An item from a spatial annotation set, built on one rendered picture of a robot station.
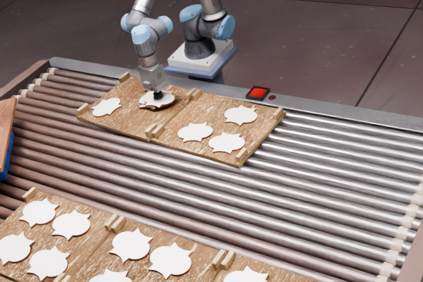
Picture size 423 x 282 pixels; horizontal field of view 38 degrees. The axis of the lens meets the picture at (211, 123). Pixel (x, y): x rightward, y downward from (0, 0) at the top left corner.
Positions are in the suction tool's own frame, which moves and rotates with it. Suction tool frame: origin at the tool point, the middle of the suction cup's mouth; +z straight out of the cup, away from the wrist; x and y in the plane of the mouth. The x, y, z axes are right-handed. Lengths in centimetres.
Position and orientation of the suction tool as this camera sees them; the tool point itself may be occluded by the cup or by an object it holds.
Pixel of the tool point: (158, 95)
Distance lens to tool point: 258.0
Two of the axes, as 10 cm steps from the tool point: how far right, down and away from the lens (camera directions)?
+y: 7.6, 2.6, -6.0
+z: 1.8, 8.0, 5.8
